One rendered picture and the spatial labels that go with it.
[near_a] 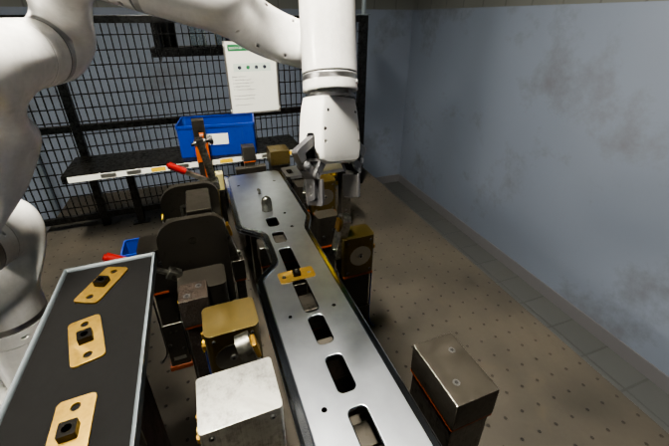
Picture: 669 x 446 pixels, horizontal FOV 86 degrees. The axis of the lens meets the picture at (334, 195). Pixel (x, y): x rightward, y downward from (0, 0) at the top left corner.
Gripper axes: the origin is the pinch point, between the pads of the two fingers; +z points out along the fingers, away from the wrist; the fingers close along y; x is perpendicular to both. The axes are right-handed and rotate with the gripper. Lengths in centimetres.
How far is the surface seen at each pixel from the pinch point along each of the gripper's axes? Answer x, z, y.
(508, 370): 15, 53, -52
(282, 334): -13.4, 27.3, 0.9
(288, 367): -7.3, 29.5, 5.4
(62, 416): -9.3, 19.5, 35.7
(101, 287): -27.0, 12.7, 25.4
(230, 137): -89, -13, -45
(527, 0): -11, -86, -194
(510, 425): 19, 57, -38
